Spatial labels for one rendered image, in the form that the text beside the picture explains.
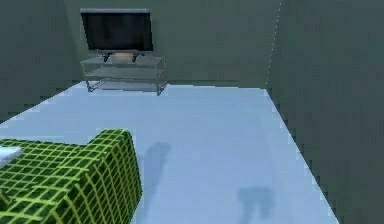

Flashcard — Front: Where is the black flat television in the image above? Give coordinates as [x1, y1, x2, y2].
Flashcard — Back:
[79, 8, 154, 63]

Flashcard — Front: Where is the white cushion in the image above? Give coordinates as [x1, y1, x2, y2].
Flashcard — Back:
[0, 146, 24, 169]

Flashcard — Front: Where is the grey glass television stand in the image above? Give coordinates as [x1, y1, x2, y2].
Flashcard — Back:
[80, 53, 168, 97]

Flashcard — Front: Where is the green checked sofa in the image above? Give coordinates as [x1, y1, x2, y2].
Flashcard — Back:
[0, 128, 144, 224]

